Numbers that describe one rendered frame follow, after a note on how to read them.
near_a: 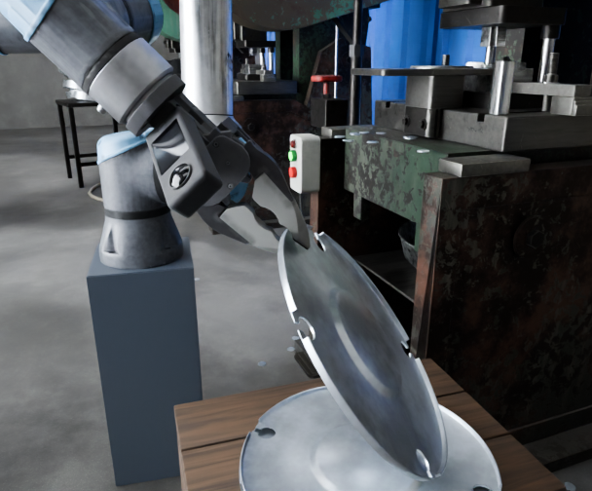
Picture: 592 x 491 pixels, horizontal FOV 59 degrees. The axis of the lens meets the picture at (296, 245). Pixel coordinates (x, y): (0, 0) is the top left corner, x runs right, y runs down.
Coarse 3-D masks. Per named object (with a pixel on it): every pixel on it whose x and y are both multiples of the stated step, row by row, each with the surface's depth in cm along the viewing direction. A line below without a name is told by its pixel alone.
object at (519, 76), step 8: (520, 72) 104; (528, 72) 105; (464, 80) 111; (472, 80) 109; (480, 80) 107; (488, 80) 105; (520, 80) 105; (528, 80) 105; (464, 88) 111; (472, 88) 109; (480, 88) 107; (488, 88) 105
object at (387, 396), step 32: (288, 256) 51; (320, 256) 59; (288, 288) 45; (320, 288) 53; (352, 288) 62; (320, 320) 48; (352, 320) 54; (384, 320) 65; (320, 352) 45; (352, 352) 50; (384, 352) 56; (352, 384) 46; (384, 384) 51; (416, 384) 61; (352, 416) 42; (384, 416) 48; (416, 416) 55; (384, 448) 44; (416, 448) 50
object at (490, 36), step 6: (486, 30) 107; (492, 30) 106; (498, 30) 105; (504, 30) 106; (486, 36) 107; (492, 36) 106; (498, 36) 106; (504, 36) 106; (480, 42) 109; (486, 42) 107; (492, 42) 107; (498, 42) 106; (504, 42) 107
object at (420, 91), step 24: (360, 72) 102; (384, 72) 94; (408, 72) 96; (432, 72) 98; (456, 72) 99; (480, 72) 101; (408, 96) 109; (432, 96) 102; (456, 96) 103; (408, 120) 109; (432, 120) 103
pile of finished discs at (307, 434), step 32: (288, 416) 68; (320, 416) 68; (448, 416) 68; (256, 448) 62; (288, 448) 62; (320, 448) 61; (352, 448) 61; (448, 448) 62; (480, 448) 62; (256, 480) 57; (288, 480) 57; (320, 480) 57; (352, 480) 57; (384, 480) 57; (416, 480) 57; (448, 480) 57; (480, 480) 57
